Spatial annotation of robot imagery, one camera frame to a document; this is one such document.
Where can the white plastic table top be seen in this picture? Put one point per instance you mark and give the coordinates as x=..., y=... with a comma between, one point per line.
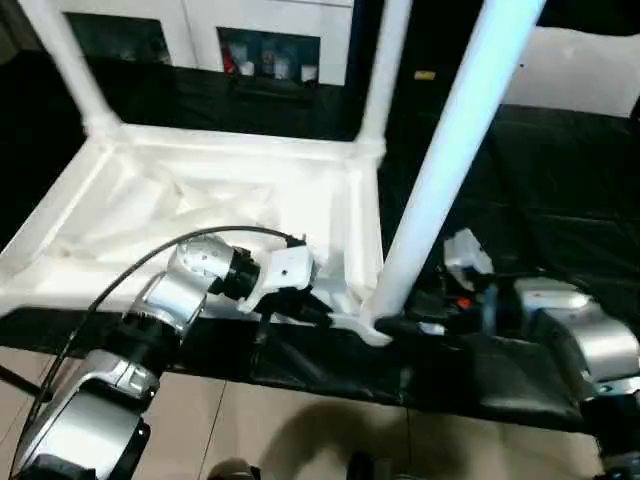
x=175, y=200

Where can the white plastic table leg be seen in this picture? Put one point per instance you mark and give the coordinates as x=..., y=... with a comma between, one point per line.
x=75, y=65
x=385, y=75
x=450, y=150

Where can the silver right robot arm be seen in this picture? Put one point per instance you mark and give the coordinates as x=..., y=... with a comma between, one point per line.
x=590, y=330

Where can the black work mat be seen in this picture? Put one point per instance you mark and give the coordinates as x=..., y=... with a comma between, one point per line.
x=550, y=190

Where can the black robot foot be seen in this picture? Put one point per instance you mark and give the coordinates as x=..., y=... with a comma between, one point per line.
x=235, y=470

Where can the small white bottle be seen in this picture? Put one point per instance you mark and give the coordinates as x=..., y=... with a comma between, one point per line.
x=247, y=69
x=308, y=74

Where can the small yellow label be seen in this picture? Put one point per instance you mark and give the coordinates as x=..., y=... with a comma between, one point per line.
x=425, y=76

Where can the red packet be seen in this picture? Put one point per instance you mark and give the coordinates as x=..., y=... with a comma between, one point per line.
x=228, y=62

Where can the white chair back panel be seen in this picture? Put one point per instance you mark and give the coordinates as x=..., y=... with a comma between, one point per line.
x=575, y=75

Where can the black metal stand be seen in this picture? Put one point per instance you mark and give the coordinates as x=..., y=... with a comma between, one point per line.
x=20, y=380

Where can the black cabinet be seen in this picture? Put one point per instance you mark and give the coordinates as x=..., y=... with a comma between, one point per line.
x=430, y=30

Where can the white cabinet with glass doors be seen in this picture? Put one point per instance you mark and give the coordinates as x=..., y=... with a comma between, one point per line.
x=195, y=30

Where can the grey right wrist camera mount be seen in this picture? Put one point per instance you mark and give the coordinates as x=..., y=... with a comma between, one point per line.
x=465, y=250

